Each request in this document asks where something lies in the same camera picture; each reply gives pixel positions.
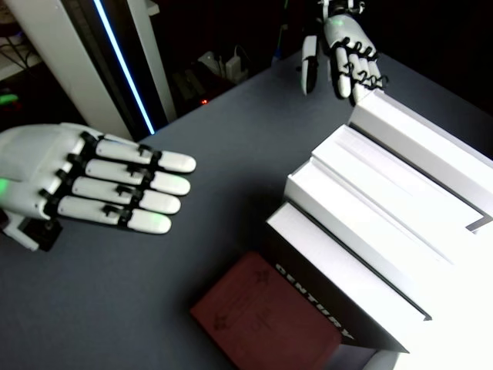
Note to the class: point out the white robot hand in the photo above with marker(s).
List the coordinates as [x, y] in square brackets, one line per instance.
[34, 162]
[341, 32]

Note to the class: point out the green glowing object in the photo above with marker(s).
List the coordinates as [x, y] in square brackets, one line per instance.
[7, 98]

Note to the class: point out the white column with blue light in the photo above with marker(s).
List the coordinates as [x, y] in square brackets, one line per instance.
[58, 58]

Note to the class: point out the large white book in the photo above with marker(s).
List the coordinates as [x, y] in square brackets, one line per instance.
[404, 123]

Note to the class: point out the white power adapter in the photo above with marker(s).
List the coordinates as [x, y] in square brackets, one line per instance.
[235, 65]

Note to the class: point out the white book with grooved edge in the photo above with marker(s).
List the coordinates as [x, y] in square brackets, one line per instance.
[350, 148]

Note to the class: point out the grey table cloth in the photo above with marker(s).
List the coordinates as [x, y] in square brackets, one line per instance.
[115, 293]

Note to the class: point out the black power strip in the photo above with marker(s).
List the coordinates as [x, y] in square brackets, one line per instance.
[188, 83]

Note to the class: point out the thick white book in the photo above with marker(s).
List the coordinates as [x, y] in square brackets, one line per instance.
[327, 192]

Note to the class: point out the black book with Century spine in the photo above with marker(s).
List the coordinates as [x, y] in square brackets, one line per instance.
[327, 262]

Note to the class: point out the red hardcover book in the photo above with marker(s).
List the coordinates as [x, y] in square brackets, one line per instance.
[262, 320]

